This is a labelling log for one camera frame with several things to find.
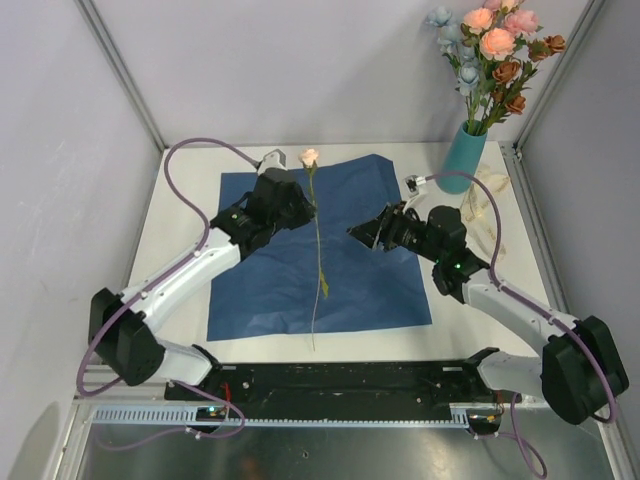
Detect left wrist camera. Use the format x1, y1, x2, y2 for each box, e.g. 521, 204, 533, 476
257, 149, 286, 175

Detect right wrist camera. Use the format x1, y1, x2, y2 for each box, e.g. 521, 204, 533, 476
403, 175, 429, 213

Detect brown flower stem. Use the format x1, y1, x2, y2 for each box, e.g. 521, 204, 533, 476
479, 35, 566, 134

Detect pink flower stem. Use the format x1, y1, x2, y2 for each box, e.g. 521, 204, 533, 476
483, 0, 542, 47

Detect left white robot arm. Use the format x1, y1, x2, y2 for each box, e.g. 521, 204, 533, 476
89, 168, 315, 400

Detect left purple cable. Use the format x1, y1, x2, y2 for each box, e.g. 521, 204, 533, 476
75, 137, 264, 399

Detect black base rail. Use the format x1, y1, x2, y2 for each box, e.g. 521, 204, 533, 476
164, 360, 504, 425

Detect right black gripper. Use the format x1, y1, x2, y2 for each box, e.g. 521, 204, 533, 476
345, 202, 442, 264

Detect cream printed ribbon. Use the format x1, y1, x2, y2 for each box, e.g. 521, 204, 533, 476
460, 163, 510, 259

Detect teal conical vase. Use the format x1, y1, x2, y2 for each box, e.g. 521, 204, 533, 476
436, 120, 487, 195

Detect single cream rosebud stem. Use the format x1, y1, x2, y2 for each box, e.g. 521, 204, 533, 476
298, 148, 329, 351

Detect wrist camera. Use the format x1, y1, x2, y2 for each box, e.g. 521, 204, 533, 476
257, 149, 286, 175
403, 175, 429, 213

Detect peach rose stem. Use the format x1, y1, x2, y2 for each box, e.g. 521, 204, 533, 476
461, 5, 517, 122

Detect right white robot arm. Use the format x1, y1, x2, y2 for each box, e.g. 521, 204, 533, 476
347, 203, 630, 425

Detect blue wrapping paper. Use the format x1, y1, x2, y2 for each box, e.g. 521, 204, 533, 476
207, 154, 431, 341

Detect aluminium frame rails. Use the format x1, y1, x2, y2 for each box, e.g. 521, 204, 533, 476
76, 1, 639, 479

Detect blue flower stem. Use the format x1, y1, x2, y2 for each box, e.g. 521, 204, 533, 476
426, 6, 481, 133

